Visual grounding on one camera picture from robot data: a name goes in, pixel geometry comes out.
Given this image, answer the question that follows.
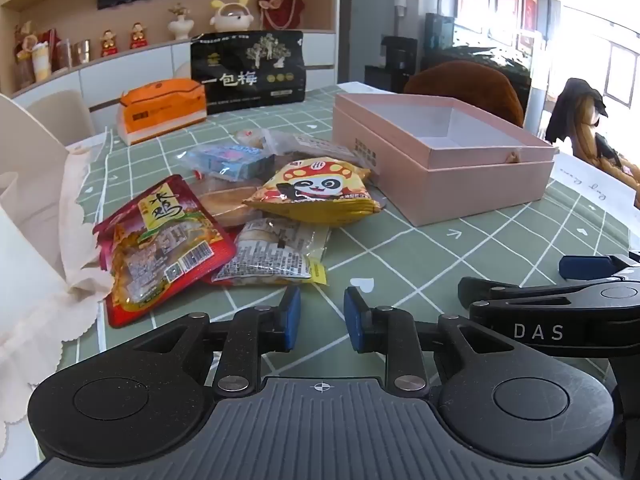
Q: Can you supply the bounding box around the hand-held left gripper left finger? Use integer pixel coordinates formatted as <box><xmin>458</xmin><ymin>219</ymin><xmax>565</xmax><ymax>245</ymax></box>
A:
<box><xmin>132</xmin><ymin>285</ymin><xmax>302</xmax><ymax>395</ymax></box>

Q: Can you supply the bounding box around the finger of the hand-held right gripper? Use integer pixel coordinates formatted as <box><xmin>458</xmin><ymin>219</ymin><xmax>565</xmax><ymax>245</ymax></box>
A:
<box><xmin>457</xmin><ymin>276</ymin><xmax>640</xmax><ymax>357</ymax></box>
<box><xmin>559</xmin><ymin>249</ymin><xmax>640</xmax><ymax>281</ymax></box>

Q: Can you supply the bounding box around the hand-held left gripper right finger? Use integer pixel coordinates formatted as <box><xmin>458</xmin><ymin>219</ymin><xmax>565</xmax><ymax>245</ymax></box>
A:
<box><xmin>344</xmin><ymin>287</ymin><xmax>516</xmax><ymax>393</ymax></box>

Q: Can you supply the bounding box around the white rice cracker packet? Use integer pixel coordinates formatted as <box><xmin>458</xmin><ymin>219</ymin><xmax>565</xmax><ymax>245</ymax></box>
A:
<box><xmin>211</xmin><ymin>217</ymin><xmax>331</xmax><ymax>287</ymax></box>

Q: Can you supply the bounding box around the round bread clear packet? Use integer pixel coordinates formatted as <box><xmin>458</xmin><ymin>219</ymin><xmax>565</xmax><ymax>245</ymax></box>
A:
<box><xmin>192</xmin><ymin>182</ymin><xmax>266</xmax><ymax>228</ymax></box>

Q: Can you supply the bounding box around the pink cardboard box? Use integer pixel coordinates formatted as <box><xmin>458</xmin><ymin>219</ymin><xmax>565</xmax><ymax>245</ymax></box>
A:
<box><xmin>331</xmin><ymin>92</ymin><xmax>557</xmax><ymax>227</ymax></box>

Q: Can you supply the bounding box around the red chicken snack packet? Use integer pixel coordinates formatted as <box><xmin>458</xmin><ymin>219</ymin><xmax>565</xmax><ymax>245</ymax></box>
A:
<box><xmin>92</xmin><ymin>175</ymin><xmax>238</xmax><ymax>330</ymax></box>

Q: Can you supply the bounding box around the blue pig snack packet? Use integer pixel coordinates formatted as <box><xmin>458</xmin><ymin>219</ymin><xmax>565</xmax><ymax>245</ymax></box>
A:
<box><xmin>180</xmin><ymin>144</ymin><xmax>276</xmax><ymax>183</ymax></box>

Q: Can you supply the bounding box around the dark bar clear packet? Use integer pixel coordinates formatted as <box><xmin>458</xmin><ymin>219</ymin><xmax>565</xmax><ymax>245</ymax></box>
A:
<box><xmin>262</xmin><ymin>130</ymin><xmax>368</xmax><ymax>171</ymax></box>

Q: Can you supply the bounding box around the white paper sheet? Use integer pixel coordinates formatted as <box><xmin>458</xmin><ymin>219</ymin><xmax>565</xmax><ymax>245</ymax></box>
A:
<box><xmin>335</xmin><ymin>81</ymin><xmax>401</xmax><ymax>96</ymax></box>
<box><xmin>550</xmin><ymin>152</ymin><xmax>640</xmax><ymax>211</ymax></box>

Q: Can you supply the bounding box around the green checked tablecloth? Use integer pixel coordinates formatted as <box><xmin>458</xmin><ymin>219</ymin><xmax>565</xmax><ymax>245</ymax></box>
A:
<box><xmin>50</xmin><ymin>82</ymin><xmax>640</xmax><ymax>396</ymax></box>

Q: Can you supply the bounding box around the tan wooden chair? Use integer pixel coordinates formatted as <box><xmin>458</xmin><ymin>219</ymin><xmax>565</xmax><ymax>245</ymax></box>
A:
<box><xmin>570</xmin><ymin>95</ymin><xmax>640</xmax><ymax>196</ymax></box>

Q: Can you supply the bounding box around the black garment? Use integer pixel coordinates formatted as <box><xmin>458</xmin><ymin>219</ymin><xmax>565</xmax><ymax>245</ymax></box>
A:
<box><xmin>545</xmin><ymin>78</ymin><xmax>608</xmax><ymax>143</ymax></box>

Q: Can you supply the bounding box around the brown plush chair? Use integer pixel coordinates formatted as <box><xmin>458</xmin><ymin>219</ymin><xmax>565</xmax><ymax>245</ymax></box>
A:
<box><xmin>402</xmin><ymin>60</ymin><xmax>526</xmax><ymax>128</ymax></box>

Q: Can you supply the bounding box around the black standing snack bag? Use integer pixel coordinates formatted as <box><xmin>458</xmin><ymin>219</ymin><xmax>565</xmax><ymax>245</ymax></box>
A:
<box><xmin>190</xmin><ymin>30</ymin><xmax>306</xmax><ymax>116</ymax></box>

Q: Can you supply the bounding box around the black framed glass tank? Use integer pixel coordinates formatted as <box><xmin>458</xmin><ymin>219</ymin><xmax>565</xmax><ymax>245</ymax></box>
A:
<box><xmin>425</xmin><ymin>0</ymin><xmax>551</xmax><ymax>136</ymax></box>

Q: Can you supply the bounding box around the orange tissue pack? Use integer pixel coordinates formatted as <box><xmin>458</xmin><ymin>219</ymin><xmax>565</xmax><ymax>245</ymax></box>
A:
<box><xmin>116</xmin><ymin>79</ymin><xmax>208</xmax><ymax>147</ymax></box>

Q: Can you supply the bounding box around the beige scalloped cloth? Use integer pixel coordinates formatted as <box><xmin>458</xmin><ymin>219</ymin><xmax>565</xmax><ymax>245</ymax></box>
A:
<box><xmin>0</xmin><ymin>147</ymin><xmax>116</xmax><ymax>466</ymax></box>

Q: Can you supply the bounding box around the black appliance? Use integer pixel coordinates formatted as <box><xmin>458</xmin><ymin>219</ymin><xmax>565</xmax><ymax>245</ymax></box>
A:
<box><xmin>365</xmin><ymin>36</ymin><xmax>418</xmax><ymax>93</ymax></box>

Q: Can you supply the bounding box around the wooden shelf cabinet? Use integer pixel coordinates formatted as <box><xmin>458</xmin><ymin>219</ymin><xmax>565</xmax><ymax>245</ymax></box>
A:
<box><xmin>0</xmin><ymin>0</ymin><xmax>341</xmax><ymax>101</ymax></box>

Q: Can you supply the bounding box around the white rabbit figurine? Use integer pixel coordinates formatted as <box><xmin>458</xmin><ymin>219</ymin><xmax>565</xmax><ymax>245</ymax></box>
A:
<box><xmin>209</xmin><ymin>0</ymin><xmax>253</xmax><ymax>33</ymax></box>

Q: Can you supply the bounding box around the white vase with flowers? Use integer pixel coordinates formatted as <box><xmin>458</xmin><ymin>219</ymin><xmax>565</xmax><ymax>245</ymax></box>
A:
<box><xmin>167</xmin><ymin>4</ymin><xmax>195</xmax><ymax>41</ymax></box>

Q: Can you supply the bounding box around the yellow drink cup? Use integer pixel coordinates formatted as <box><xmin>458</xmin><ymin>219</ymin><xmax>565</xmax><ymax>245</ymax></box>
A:
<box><xmin>31</xmin><ymin>42</ymin><xmax>53</xmax><ymax>83</ymax></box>

